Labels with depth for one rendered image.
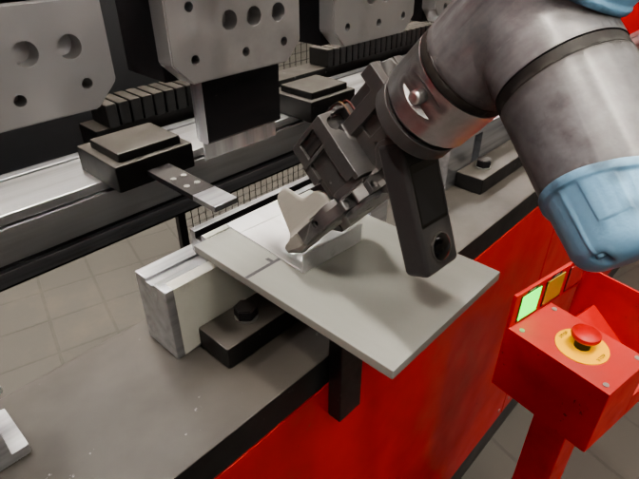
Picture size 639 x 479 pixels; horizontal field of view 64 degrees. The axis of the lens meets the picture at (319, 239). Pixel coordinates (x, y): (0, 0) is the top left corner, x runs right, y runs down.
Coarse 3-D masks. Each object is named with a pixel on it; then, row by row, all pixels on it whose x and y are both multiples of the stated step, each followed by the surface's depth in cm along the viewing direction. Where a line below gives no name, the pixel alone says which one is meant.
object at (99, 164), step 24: (96, 144) 70; (120, 144) 70; (144, 144) 70; (168, 144) 72; (96, 168) 71; (120, 168) 67; (144, 168) 69; (168, 168) 70; (120, 192) 68; (192, 192) 64; (216, 192) 64
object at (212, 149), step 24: (264, 72) 54; (192, 96) 51; (216, 96) 51; (240, 96) 53; (264, 96) 56; (216, 120) 52; (240, 120) 54; (264, 120) 57; (216, 144) 54; (240, 144) 57
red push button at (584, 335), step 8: (576, 328) 72; (584, 328) 72; (592, 328) 72; (576, 336) 71; (584, 336) 71; (592, 336) 71; (600, 336) 71; (576, 344) 73; (584, 344) 71; (592, 344) 70
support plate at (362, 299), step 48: (240, 240) 56; (384, 240) 56; (288, 288) 49; (336, 288) 49; (384, 288) 49; (432, 288) 49; (480, 288) 49; (336, 336) 44; (384, 336) 43; (432, 336) 44
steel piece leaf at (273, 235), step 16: (272, 224) 58; (256, 240) 56; (272, 240) 56; (288, 240) 56; (320, 240) 56; (336, 240) 53; (352, 240) 55; (288, 256) 53; (304, 256) 50; (320, 256) 52; (304, 272) 51
